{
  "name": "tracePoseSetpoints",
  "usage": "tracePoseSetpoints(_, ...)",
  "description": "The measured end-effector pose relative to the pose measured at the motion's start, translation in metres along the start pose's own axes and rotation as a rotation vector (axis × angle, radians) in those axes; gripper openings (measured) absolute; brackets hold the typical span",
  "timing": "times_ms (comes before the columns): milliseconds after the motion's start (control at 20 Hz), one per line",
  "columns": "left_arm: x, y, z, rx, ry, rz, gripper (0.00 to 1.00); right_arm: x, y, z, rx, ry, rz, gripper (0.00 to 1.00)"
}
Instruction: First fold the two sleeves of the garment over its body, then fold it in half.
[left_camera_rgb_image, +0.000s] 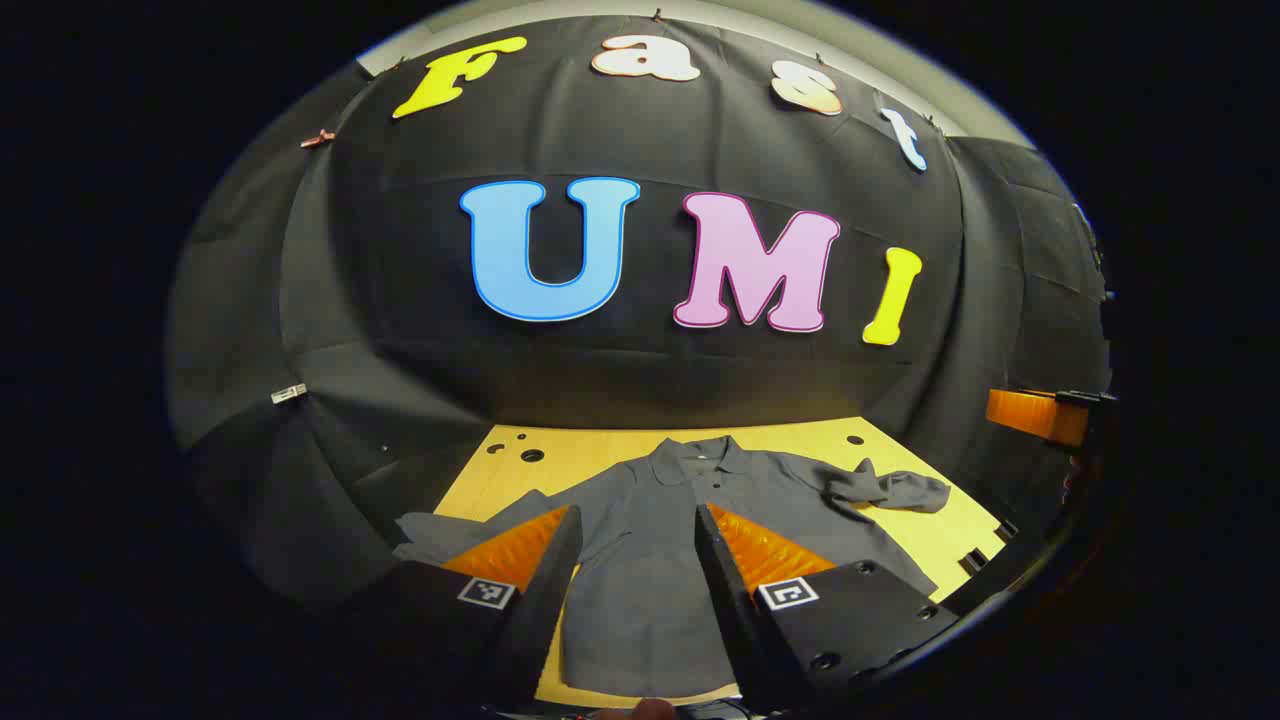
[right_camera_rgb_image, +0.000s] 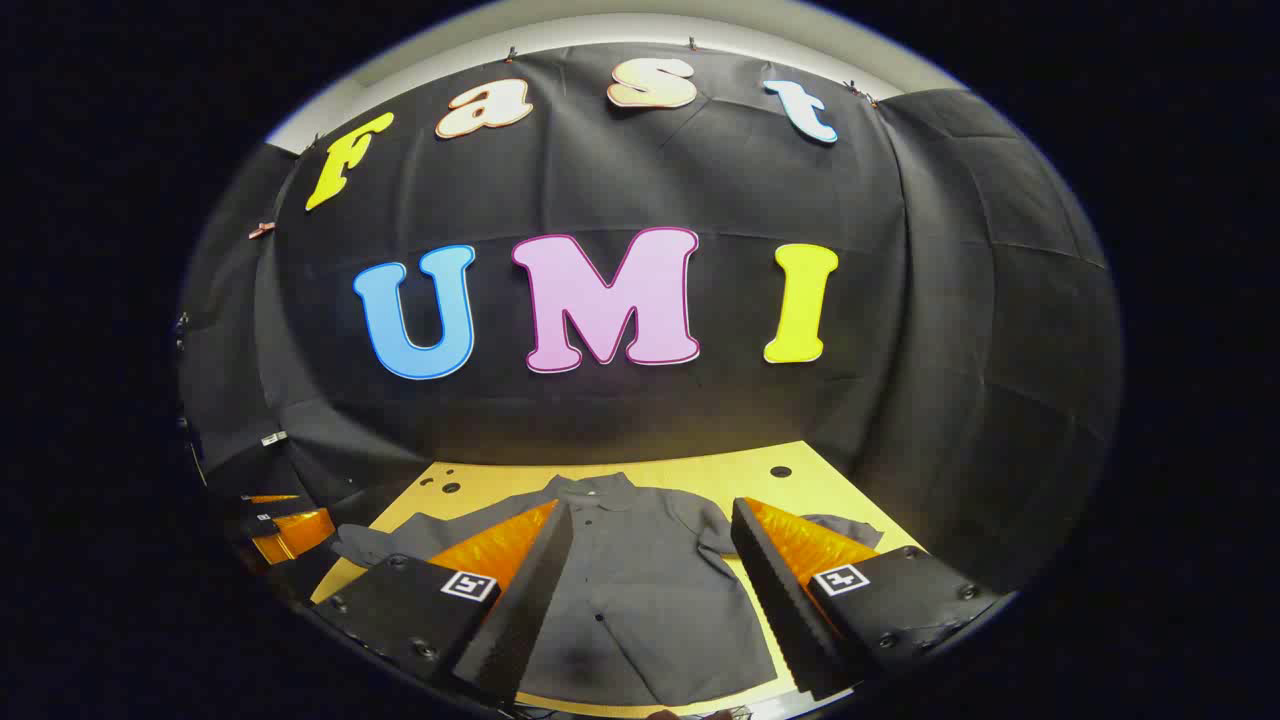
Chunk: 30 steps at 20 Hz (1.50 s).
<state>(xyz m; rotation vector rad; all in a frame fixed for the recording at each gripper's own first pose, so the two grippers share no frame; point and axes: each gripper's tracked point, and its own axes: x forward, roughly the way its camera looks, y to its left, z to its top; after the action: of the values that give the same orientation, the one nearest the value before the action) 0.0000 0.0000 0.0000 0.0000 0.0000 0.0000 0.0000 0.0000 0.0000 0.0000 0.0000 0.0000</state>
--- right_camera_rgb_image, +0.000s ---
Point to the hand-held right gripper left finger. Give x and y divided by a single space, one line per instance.
535 590

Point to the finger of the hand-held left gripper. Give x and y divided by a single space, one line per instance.
270 498
295 530

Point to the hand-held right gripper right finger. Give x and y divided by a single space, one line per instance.
780 600

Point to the grey button shirt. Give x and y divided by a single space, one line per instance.
640 600

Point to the black backdrop cloth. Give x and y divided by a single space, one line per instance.
720 400

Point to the small red clip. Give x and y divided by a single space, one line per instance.
262 230

